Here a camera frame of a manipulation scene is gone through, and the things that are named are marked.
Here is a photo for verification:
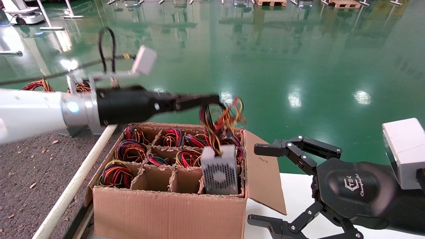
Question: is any wooden pallet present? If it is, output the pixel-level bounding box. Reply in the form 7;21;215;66
255;0;288;7
327;0;362;9

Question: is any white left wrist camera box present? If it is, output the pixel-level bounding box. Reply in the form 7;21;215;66
66;45;157;94

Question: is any white wheeled robot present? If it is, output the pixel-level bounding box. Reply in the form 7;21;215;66
0;0;46;26

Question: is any brown cardboard box with dividers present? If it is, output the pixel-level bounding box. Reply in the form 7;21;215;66
85;122;288;239

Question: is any black camera cable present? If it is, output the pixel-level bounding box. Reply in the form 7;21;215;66
0;27;135;86

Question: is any grey felt mat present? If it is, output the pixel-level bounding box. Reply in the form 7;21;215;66
0;131;110;239

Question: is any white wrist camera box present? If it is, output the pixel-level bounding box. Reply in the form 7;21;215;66
382;118;425;190
66;45;157;94

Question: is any long white rail tube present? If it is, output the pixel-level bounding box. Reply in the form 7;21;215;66
32;124;119;239

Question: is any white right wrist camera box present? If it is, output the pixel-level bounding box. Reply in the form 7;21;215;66
382;118;425;190

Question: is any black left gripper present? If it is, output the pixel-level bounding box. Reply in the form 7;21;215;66
96;86;221;127

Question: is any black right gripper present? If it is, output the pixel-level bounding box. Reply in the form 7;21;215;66
247;135;425;239

